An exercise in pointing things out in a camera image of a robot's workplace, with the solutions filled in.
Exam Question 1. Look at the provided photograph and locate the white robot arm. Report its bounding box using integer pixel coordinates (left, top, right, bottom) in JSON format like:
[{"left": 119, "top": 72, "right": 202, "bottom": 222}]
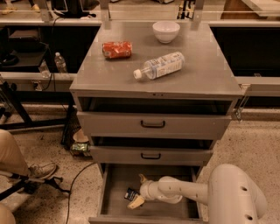
[{"left": 128, "top": 164, "right": 268, "bottom": 224}]

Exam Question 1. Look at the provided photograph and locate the black floor cable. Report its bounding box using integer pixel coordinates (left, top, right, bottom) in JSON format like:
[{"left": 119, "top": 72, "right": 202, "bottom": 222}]
[{"left": 64, "top": 161, "right": 97, "bottom": 224}]

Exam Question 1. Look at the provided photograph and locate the bottom grey open drawer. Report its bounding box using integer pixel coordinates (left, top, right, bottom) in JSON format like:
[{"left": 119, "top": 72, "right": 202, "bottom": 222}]
[{"left": 88, "top": 164, "right": 207, "bottom": 224}]

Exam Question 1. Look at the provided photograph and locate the dark blue rxbar wrapper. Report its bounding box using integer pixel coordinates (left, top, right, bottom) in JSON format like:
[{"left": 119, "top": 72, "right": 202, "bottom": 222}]
[{"left": 124, "top": 188, "right": 138, "bottom": 201}]

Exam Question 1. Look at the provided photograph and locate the grey sneaker shoe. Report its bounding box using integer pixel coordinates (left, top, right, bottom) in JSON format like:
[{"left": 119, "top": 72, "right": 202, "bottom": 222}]
[{"left": 29, "top": 163, "right": 57, "bottom": 179}]

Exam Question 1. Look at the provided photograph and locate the black top drawer handle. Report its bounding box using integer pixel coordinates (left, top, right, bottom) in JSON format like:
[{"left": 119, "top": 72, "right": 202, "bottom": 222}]
[{"left": 140, "top": 120, "right": 165, "bottom": 129}]

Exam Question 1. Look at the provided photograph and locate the black tripod stand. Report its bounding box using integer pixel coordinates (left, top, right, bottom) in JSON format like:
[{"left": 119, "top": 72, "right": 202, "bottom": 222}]
[{"left": 0, "top": 171, "right": 71, "bottom": 201}]

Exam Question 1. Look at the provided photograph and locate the person's tan trouser leg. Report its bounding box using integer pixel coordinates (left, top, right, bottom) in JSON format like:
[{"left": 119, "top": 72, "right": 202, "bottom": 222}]
[{"left": 0, "top": 129, "right": 29, "bottom": 224}]

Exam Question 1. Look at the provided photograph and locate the black middle drawer handle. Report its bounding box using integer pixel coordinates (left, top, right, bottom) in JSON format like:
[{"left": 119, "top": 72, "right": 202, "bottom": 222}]
[{"left": 141, "top": 153, "right": 161, "bottom": 160}]

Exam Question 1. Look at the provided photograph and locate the black drawer handle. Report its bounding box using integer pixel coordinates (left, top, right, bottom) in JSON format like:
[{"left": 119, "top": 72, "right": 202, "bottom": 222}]
[
  {"left": 141, "top": 153, "right": 161, "bottom": 160},
  {"left": 140, "top": 120, "right": 165, "bottom": 129}
]

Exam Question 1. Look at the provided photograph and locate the middle grey drawer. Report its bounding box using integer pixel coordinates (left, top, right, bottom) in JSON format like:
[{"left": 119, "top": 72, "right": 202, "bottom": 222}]
[{"left": 90, "top": 136, "right": 215, "bottom": 166}]

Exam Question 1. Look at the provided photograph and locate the white ceramic bowl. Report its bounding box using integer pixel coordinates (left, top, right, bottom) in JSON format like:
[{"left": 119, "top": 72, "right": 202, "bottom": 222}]
[{"left": 152, "top": 21, "right": 180, "bottom": 44}]

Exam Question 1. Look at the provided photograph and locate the green snack bag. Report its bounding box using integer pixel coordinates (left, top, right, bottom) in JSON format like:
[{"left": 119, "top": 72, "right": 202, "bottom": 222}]
[{"left": 70, "top": 143, "right": 90, "bottom": 157}]

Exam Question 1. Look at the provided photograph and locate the grey metal drawer cabinet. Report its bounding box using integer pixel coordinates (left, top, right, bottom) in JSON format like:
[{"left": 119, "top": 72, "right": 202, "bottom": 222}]
[{"left": 70, "top": 21, "right": 242, "bottom": 173}]

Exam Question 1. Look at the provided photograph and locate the small upright water bottle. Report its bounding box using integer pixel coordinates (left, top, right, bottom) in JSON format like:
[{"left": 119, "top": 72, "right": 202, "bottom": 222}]
[{"left": 54, "top": 52, "right": 67, "bottom": 74}]

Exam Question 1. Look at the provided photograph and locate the top grey drawer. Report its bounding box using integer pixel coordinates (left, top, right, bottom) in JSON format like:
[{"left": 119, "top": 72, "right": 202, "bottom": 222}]
[{"left": 78, "top": 97, "right": 231, "bottom": 140}]

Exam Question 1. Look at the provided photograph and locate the black equipment on shelf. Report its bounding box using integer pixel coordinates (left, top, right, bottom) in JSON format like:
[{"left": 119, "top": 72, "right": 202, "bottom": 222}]
[{"left": 8, "top": 29, "right": 46, "bottom": 53}]

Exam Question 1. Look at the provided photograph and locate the clear plastic water bottle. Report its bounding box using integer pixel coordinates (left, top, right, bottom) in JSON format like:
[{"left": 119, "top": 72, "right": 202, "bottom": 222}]
[{"left": 133, "top": 52, "right": 185, "bottom": 80}]

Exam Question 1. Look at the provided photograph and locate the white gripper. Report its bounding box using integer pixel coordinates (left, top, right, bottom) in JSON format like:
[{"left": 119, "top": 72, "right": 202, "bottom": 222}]
[{"left": 127, "top": 174, "right": 160, "bottom": 209}]

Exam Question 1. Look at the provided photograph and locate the orange soda can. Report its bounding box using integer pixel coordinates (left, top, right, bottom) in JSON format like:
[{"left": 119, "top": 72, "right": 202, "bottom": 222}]
[{"left": 102, "top": 41, "right": 132, "bottom": 59}]

